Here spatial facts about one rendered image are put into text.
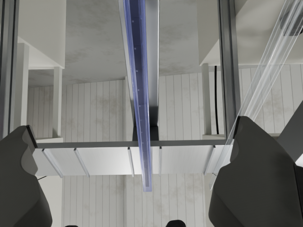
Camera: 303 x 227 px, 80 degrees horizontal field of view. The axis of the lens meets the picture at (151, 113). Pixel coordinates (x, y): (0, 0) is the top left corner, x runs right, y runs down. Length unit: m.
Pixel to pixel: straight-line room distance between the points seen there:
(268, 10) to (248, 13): 0.06
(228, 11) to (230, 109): 0.32
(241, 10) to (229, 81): 0.21
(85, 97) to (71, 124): 0.63
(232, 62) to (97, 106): 3.31
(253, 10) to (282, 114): 2.87
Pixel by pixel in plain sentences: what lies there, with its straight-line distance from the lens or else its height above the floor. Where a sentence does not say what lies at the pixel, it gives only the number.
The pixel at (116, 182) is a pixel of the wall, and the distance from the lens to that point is 3.68.
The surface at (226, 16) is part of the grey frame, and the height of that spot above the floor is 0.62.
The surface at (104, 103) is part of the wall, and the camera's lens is 3.69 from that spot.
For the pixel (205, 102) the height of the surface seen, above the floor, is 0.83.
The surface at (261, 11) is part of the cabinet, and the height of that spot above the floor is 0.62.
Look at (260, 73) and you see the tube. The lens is 0.18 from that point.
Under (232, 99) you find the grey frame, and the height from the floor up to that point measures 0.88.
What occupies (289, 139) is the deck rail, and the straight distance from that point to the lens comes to 0.45.
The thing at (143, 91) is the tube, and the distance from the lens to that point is 0.16.
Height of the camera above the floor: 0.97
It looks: 5 degrees down
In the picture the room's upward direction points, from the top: 179 degrees clockwise
